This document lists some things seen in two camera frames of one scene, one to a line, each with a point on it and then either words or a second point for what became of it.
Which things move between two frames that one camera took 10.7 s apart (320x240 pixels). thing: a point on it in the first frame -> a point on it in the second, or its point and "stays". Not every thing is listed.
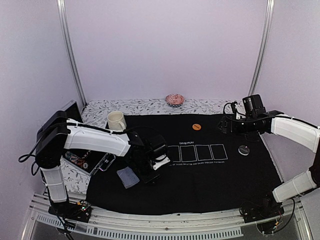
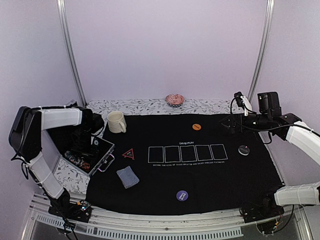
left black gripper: [148, 179] -> [75, 148]
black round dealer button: [243, 150] stays
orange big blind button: [196, 126] stays
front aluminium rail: [228, 223] stays
